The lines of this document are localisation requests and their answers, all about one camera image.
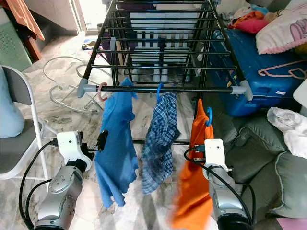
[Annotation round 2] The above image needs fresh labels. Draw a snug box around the orange garment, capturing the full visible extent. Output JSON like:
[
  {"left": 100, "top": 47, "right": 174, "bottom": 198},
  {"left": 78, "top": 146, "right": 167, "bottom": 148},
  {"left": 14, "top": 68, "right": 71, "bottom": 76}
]
[{"left": 170, "top": 98, "right": 216, "bottom": 230}]

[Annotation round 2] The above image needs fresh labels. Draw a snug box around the blue plastic hanger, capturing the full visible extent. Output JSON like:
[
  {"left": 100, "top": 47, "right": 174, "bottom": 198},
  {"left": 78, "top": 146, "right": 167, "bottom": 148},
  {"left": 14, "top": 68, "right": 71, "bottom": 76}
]
[
  {"left": 205, "top": 106, "right": 214, "bottom": 127},
  {"left": 156, "top": 83, "right": 165, "bottom": 102}
]

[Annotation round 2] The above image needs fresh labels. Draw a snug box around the pink plastic hanger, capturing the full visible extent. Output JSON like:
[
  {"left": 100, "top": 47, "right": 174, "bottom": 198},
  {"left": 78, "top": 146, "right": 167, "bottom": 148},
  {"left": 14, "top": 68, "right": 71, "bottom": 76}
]
[
  {"left": 97, "top": 82, "right": 107, "bottom": 102},
  {"left": 258, "top": 60, "right": 307, "bottom": 78}
]

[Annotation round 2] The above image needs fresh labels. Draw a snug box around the light blue shirt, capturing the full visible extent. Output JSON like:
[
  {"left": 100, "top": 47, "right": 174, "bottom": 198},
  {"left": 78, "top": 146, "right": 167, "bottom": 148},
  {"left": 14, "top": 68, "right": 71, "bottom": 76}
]
[{"left": 94, "top": 78, "right": 140, "bottom": 207}]

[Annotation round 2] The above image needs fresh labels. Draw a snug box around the blue plaid shirt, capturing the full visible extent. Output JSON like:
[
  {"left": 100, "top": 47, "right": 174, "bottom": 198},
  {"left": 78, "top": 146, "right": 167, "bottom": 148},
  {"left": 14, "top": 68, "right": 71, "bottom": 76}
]
[{"left": 142, "top": 92, "right": 178, "bottom": 195}]

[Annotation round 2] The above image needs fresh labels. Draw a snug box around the dark green sofa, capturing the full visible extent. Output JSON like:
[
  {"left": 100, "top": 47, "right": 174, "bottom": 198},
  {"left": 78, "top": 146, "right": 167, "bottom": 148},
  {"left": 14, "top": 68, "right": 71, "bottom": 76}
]
[{"left": 213, "top": 115, "right": 307, "bottom": 221}]

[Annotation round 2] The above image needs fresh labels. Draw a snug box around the black metal drying rack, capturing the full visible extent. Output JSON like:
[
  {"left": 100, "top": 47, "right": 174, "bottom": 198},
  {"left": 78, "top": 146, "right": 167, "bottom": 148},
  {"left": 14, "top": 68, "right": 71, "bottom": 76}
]
[{"left": 77, "top": 0, "right": 254, "bottom": 144}]

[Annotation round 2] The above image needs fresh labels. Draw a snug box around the white grey folding chair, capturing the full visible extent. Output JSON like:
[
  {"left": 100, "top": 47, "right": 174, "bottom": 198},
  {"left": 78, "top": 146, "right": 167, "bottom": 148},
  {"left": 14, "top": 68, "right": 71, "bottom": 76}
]
[{"left": 0, "top": 65, "right": 51, "bottom": 211}]

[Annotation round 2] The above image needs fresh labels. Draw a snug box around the blue plastic storage box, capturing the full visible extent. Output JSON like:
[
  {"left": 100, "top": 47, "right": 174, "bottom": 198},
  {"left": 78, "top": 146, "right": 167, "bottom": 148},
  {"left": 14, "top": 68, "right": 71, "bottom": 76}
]
[{"left": 197, "top": 29, "right": 307, "bottom": 116}]

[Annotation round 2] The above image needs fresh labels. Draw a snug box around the crumpled white cloth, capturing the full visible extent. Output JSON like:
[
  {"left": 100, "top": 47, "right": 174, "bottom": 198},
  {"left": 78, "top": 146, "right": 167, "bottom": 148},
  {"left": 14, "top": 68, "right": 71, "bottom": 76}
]
[{"left": 266, "top": 107, "right": 307, "bottom": 159}]

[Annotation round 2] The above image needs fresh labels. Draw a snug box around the blue chair cushion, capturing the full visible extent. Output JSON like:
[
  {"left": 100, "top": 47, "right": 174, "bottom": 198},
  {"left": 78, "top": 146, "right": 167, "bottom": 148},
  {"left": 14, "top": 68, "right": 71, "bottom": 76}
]
[{"left": 0, "top": 72, "right": 25, "bottom": 137}]

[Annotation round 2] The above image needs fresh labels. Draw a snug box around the pink cushion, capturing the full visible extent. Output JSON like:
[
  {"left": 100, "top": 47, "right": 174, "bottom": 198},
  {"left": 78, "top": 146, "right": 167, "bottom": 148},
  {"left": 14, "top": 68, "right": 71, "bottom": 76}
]
[{"left": 276, "top": 218, "right": 307, "bottom": 230}]

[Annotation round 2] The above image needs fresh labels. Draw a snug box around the white pink pillow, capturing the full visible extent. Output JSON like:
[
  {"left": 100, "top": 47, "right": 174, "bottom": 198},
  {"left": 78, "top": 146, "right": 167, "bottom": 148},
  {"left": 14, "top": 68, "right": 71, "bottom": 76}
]
[{"left": 255, "top": 5, "right": 307, "bottom": 55}]

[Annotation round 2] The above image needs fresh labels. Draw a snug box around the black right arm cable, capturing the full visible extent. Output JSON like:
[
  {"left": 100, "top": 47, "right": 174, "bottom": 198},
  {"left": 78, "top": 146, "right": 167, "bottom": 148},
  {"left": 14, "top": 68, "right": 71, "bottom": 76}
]
[{"left": 183, "top": 146, "right": 257, "bottom": 221}]

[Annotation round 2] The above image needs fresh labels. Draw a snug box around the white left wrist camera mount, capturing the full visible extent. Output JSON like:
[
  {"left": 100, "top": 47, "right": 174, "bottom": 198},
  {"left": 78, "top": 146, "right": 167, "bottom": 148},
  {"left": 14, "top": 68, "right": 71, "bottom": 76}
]
[{"left": 56, "top": 132, "right": 92, "bottom": 171}]

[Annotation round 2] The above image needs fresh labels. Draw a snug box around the white wire stand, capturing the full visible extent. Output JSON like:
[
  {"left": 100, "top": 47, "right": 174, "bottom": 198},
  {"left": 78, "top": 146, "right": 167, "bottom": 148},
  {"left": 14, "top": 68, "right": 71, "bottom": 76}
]
[{"left": 42, "top": 57, "right": 101, "bottom": 115}]

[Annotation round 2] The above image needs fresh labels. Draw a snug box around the grey slatted frame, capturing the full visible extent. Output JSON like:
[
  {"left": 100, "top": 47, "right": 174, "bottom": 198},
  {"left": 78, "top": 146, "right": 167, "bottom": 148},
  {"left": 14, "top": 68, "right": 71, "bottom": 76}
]
[{"left": 120, "top": 5, "right": 192, "bottom": 84}]

